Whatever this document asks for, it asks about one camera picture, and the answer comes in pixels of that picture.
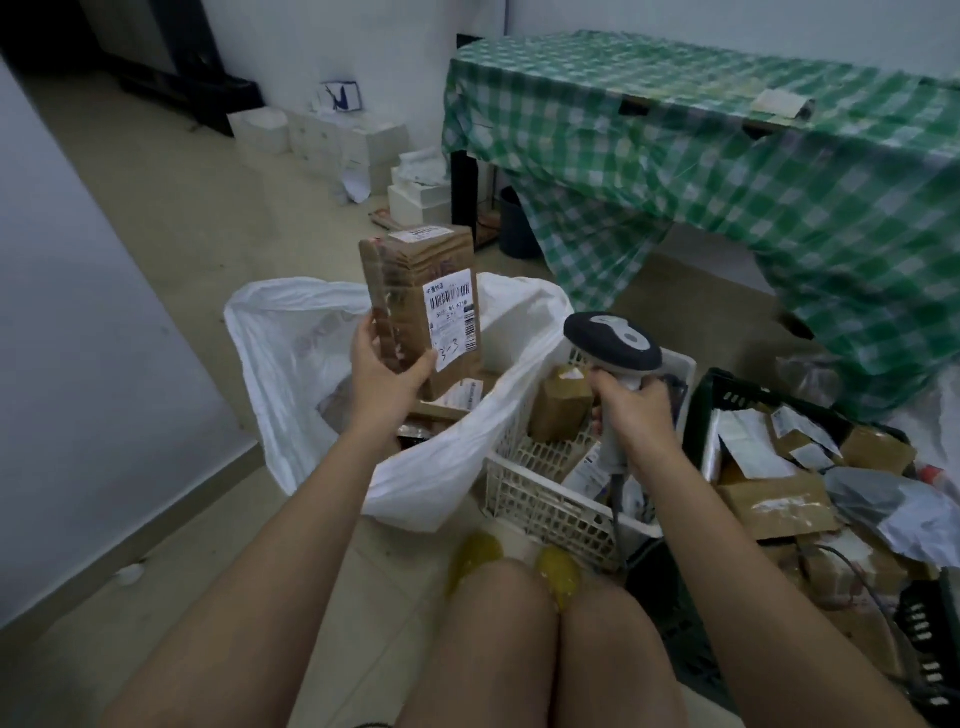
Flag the person's right hand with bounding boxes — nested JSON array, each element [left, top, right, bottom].
[[589, 367, 684, 477]]

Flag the person's left hand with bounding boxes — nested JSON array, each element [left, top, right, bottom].
[[348, 312, 439, 436]]

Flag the grey white barcode scanner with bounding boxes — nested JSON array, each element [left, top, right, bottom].
[[563, 311, 665, 481]]

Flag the brown cardboard parcel with label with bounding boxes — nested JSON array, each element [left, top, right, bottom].
[[358, 224, 486, 403]]

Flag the person's right forearm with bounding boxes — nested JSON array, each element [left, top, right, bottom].
[[626, 442, 931, 728]]

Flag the person's left forearm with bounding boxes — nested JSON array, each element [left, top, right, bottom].
[[97, 420, 406, 728]]

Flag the small brown cardboard box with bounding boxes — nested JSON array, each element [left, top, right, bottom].
[[528, 364, 598, 444]]

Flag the white labelled parcel in crate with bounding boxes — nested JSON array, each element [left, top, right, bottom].
[[561, 442, 650, 526]]

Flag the white plastic crate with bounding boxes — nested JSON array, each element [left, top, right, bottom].
[[482, 346, 699, 573]]

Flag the large white plastic bag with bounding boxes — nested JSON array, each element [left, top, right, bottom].
[[224, 272, 577, 534]]

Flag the black plastic crate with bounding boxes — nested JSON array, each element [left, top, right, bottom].
[[626, 367, 960, 728]]

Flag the white padded envelope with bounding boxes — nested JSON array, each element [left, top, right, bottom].
[[716, 408, 802, 481]]

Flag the dark waste bin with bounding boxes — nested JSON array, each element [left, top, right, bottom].
[[498, 186, 543, 261]]

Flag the yellow slipper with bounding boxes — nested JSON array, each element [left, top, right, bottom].
[[447, 529, 505, 598], [534, 544, 583, 613]]

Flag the flat brown taped parcel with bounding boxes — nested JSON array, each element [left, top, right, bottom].
[[716, 472, 843, 543]]

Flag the brown parcel with white label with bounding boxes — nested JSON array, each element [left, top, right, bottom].
[[766, 405, 844, 474]]

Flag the pile of white boxes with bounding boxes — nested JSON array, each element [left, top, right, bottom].
[[227, 79, 455, 228]]

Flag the green checkered tablecloth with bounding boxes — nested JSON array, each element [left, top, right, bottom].
[[441, 30, 960, 421]]

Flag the person's legs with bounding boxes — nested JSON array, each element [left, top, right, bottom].
[[395, 558, 691, 728]]

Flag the grey plastic mailer bag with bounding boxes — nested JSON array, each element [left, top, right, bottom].
[[823, 466, 960, 570]]

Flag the paper slip on table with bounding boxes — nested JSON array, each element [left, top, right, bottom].
[[748, 88, 817, 123]]

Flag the dark wooden cabinet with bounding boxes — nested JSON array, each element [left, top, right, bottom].
[[75, 0, 265, 138]]

